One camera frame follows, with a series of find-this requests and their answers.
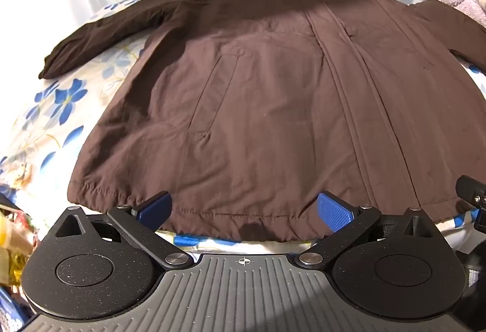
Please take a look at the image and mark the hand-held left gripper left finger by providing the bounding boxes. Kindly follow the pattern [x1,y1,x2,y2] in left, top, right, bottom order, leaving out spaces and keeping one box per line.
[51,191,192,272]

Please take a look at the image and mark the brown jacket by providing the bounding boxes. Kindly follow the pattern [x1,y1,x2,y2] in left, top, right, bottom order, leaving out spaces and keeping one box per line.
[38,0,486,243]

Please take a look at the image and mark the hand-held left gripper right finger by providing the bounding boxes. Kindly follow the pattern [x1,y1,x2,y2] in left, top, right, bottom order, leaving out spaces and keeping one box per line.
[297,191,442,271]

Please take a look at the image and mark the yellow plastic packets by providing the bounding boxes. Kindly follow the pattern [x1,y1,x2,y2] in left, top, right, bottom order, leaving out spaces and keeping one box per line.
[0,199,42,287]

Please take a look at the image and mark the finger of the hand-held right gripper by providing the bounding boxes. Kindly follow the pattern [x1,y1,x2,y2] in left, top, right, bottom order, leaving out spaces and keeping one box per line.
[456,175,486,231]

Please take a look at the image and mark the blue floral bed sheet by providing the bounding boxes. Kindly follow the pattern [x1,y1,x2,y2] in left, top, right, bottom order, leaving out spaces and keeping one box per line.
[0,0,486,257]

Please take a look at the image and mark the blue patterned box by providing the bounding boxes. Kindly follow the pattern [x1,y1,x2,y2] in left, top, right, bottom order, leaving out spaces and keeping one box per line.
[0,286,29,332]

